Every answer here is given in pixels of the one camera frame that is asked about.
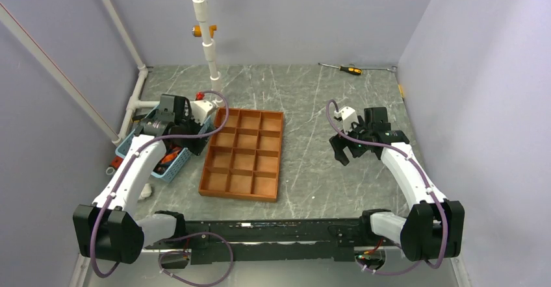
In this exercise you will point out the white corner pipe frame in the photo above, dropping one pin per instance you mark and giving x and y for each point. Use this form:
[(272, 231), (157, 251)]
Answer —
[(133, 102)]

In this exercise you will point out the white diagonal wall pipe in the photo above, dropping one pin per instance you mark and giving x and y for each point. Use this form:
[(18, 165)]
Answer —
[(26, 40)]

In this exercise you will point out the green white pipe fitting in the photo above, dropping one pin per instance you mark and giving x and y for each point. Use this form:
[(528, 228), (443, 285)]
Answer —
[(146, 192)]

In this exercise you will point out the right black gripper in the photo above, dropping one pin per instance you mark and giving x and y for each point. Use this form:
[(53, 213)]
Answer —
[(338, 144)]

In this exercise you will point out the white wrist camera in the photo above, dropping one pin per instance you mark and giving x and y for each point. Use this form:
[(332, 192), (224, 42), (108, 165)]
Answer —
[(201, 110), (348, 117)]

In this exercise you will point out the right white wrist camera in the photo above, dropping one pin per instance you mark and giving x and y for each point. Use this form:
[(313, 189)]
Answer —
[(348, 117)]

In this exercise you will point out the blue plastic basket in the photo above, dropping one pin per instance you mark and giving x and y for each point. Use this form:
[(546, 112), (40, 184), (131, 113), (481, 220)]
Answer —
[(191, 147)]

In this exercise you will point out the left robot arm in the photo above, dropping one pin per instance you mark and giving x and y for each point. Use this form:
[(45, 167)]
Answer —
[(167, 135)]

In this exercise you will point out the white pvc pipe stand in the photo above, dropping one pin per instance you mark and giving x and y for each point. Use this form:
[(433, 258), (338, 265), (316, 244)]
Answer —
[(201, 10)]

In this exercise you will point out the orange black screwdriver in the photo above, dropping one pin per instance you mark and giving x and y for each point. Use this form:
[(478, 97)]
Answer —
[(346, 69)]

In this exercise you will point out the brown compartment tray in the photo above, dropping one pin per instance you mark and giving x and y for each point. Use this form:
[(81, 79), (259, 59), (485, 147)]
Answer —
[(243, 159)]

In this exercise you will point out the silver wrench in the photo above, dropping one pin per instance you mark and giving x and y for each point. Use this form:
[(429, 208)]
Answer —
[(392, 69)]

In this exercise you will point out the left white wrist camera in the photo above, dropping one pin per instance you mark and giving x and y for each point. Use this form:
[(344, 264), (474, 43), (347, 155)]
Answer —
[(201, 110)]

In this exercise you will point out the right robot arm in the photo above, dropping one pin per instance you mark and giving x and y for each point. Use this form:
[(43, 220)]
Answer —
[(433, 228)]

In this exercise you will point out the orange navy striped tie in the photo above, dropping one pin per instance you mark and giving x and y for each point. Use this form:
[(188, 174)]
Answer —
[(168, 159)]

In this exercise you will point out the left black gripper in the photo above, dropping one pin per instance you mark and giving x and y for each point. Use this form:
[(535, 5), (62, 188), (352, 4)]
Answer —
[(195, 145)]

